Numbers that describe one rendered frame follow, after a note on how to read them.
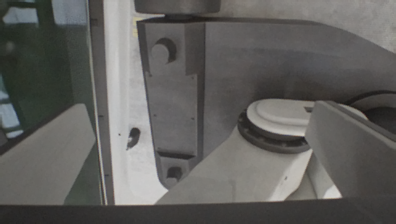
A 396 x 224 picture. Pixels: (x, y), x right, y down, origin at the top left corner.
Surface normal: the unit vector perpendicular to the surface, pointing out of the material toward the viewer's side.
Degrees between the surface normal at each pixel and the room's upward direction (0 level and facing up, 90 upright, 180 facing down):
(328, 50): 0
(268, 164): 90
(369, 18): 0
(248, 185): 90
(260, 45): 0
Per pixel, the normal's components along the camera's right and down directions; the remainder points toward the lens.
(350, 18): -0.17, 0.49
